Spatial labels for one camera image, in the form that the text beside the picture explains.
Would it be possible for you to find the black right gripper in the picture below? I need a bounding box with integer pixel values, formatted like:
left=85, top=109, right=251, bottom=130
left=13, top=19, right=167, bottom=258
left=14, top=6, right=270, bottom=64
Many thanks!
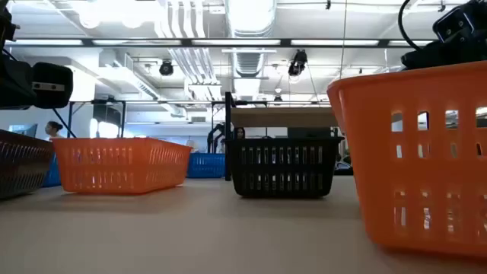
left=399, top=0, right=487, bottom=72

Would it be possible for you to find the black plastic basket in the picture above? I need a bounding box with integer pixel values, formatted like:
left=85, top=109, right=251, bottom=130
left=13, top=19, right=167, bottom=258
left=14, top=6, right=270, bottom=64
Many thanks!
left=0, top=129, right=55, bottom=201
left=223, top=135, right=345, bottom=199

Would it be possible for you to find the blue plastic basket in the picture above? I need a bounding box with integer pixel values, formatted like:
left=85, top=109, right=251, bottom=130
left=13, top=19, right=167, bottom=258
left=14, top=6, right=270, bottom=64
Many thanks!
left=186, top=152, right=228, bottom=180
left=40, top=152, right=62, bottom=189

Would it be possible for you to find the orange plastic basket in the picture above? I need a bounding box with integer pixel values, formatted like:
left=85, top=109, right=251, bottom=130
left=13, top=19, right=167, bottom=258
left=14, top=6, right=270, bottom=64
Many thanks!
left=51, top=137, right=193, bottom=196
left=326, top=60, right=487, bottom=260

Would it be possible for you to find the black metal wooden shelf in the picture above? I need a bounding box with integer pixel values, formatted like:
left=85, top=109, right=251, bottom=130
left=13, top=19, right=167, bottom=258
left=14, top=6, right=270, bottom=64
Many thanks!
left=224, top=91, right=343, bottom=182

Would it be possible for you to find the computer monitor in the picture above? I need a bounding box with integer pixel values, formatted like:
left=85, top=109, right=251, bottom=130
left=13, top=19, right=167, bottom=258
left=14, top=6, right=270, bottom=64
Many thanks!
left=8, top=123, right=39, bottom=139

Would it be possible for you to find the round black ceiling device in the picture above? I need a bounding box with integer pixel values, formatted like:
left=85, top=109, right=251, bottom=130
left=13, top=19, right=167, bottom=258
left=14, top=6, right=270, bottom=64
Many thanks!
left=158, top=59, right=175, bottom=77

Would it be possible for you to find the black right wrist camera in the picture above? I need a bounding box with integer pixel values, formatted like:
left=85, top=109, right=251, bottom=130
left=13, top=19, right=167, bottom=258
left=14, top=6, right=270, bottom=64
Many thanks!
left=432, top=4, right=477, bottom=43

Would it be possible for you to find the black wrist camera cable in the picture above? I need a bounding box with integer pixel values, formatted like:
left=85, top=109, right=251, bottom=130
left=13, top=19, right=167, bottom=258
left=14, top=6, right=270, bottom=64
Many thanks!
left=396, top=0, right=423, bottom=53

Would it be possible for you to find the black background frame stand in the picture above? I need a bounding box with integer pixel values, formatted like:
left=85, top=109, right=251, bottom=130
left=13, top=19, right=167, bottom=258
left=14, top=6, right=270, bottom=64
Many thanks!
left=66, top=98, right=127, bottom=139

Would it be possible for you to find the black hanging overhead camera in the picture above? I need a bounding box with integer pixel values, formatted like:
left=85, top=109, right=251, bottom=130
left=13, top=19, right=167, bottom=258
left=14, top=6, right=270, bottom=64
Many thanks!
left=287, top=49, right=309, bottom=78

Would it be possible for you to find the black wall screen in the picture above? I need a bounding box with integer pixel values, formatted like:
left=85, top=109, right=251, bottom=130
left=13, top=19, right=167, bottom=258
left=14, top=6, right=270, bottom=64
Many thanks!
left=287, top=127, right=333, bottom=139

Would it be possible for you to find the black overhead frame bar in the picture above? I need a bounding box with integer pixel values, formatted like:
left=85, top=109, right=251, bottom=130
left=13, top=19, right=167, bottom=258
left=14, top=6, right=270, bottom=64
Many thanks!
left=0, top=37, right=487, bottom=49

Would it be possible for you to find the silver ventilation duct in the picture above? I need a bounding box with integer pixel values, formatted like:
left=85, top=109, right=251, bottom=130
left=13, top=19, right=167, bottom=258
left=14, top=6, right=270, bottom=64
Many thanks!
left=223, top=0, right=278, bottom=79

